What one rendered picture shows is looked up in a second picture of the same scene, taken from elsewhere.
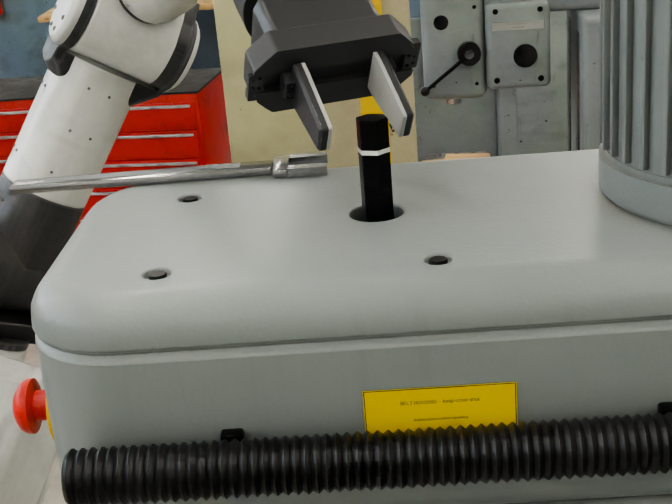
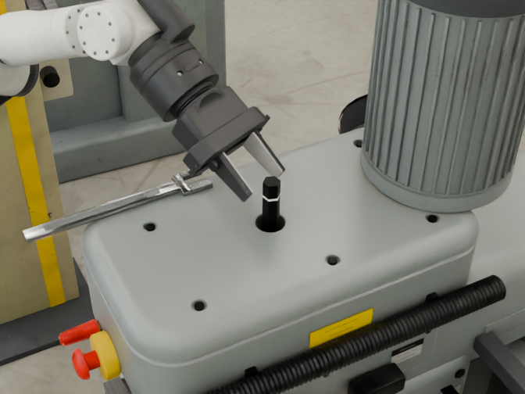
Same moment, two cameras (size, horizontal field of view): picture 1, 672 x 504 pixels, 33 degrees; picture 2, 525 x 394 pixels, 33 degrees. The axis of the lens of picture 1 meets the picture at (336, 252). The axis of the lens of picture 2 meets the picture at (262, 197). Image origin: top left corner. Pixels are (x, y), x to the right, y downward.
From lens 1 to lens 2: 0.63 m
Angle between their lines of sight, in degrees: 33
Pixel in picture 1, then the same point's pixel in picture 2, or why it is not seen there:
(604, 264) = (408, 247)
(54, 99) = not seen: outside the picture
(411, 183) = not seen: hidden behind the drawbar
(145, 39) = (12, 75)
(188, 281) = (223, 308)
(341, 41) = (241, 135)
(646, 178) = (407, 188)
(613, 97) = (387, 150)
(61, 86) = not seen: outside the picture
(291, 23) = (209, 128)
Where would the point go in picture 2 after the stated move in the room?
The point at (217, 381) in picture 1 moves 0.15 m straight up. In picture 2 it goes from (245, 351) to (245, 258)
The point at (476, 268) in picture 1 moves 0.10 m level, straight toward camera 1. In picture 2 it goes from (355, 263) to (397, 324)
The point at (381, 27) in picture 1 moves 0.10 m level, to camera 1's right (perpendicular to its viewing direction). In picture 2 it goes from (255, 118) to (323, 94)
